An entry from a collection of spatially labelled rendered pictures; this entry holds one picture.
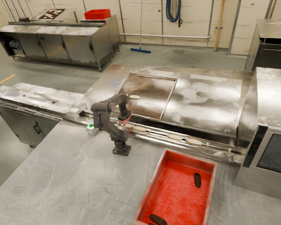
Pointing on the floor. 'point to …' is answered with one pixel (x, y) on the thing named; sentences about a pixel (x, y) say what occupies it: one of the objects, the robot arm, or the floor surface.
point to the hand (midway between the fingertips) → (126, 122)
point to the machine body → (33, 139)
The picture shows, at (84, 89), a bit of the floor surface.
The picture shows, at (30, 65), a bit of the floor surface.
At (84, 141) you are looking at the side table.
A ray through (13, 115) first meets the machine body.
